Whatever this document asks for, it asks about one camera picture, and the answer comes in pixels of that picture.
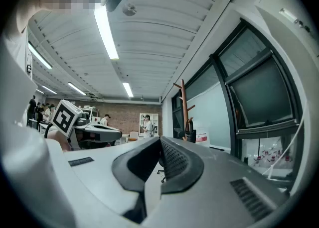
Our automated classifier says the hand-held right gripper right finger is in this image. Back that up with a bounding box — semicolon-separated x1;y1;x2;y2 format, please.
142;135;290;228

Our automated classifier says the white cord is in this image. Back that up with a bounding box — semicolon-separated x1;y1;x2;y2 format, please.
267;112;305;179

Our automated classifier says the black umbrella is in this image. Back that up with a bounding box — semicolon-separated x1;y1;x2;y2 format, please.
185;119;197;143

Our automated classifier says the person's light shirt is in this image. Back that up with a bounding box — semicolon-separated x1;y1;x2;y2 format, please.
0;10;38;128

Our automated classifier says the wooden coat rack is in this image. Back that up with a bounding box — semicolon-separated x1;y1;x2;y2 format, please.
172;79;196;143

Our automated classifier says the wall light fixture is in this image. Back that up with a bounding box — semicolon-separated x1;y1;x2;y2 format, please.
278;7;299;24

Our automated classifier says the black window frame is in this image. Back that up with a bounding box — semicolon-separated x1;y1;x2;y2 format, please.
171;17;304;191

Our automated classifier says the black office chair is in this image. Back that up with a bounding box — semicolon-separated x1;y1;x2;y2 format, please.
157;158;167;184

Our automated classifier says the ceiling light tube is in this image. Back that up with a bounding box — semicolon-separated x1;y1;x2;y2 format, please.
122;82;134;98
67;82;87;97
41;85;58;95
27;41;53;70
93;4;120;61

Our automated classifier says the person's left forearm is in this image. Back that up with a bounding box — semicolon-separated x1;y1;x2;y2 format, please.
46;130;73;153

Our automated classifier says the round ceiling smoke detector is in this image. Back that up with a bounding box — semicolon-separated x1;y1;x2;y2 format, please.
122;2;138;17

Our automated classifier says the white cubby shelf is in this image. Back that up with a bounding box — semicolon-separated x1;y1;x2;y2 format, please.
139;113;160;137

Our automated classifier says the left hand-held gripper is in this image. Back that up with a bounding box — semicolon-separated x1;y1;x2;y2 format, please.
49;99;123;151

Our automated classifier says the white plastic sack red label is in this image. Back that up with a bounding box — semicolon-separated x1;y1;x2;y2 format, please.
195;127;211;148

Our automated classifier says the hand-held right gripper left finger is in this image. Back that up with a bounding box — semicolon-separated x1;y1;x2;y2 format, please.
63;136;161;228

